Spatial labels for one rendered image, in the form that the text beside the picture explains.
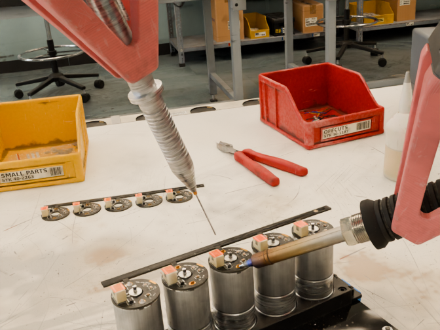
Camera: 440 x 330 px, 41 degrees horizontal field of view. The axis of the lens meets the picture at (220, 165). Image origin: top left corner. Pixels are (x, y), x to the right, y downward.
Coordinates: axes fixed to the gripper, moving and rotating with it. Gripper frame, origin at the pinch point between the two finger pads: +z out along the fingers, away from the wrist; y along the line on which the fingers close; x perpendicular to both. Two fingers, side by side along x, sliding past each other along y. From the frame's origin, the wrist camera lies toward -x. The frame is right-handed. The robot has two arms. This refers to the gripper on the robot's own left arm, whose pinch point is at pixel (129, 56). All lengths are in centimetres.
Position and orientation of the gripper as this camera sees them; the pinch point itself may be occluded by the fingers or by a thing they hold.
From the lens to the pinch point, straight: 25.2
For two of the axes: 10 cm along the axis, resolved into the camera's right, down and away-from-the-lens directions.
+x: -7.6, 5.6, -3.3
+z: 3.4, 7.8, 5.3
